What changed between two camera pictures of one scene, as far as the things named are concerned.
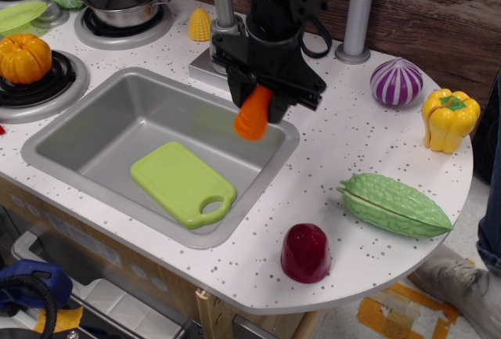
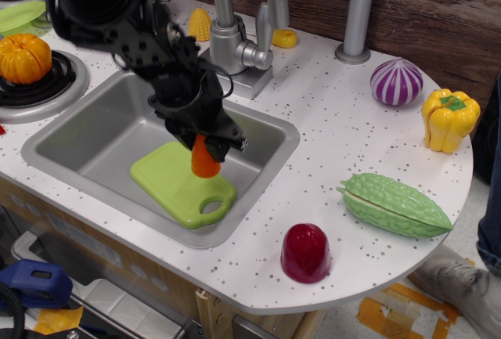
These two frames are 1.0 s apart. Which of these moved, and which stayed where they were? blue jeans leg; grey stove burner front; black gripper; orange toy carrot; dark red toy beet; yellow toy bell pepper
Moved: black gripper; orange toy carrot
Stayed: yellow toy bell pepper; dark red toy beet; blue jeans leg; grey stove burner front
